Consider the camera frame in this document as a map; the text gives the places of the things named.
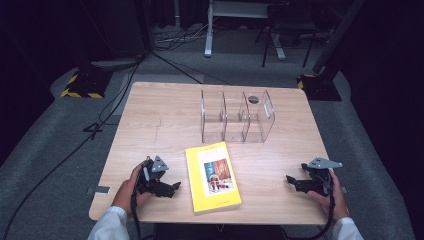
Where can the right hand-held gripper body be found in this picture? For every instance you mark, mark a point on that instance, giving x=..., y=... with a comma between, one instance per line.
x=320, y=180

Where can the grey metal stand pole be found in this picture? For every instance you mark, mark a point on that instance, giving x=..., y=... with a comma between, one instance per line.
x=336, y=36

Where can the grey floor tape strip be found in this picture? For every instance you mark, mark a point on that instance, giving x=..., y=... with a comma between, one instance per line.
x=100, y=190
x=343, y=190

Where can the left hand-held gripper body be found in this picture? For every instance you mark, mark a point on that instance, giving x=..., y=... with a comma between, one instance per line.
x=148, y=181

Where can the clear acrylic file rack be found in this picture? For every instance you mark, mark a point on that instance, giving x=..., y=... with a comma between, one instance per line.
x=233, y=120

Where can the yellow book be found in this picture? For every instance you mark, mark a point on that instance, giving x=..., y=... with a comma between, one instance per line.
x=213, y=176

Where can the round black table grommet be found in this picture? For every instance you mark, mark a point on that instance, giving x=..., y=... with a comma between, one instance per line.
x=253, y=99

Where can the person's left hand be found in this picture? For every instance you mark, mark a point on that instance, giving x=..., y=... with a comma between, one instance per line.
x=125, y=196

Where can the hazard-striped black stand base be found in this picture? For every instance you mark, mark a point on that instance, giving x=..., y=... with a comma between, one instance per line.
x=320, y=88
x=86, y=85

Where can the black chair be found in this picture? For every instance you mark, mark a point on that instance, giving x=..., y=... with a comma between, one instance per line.
x=283, y=23

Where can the person's right hand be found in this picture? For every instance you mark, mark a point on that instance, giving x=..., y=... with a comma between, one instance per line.
x=336, y=203

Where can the white desk frame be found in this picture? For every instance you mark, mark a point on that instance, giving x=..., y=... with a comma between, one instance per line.
x=209, y=33

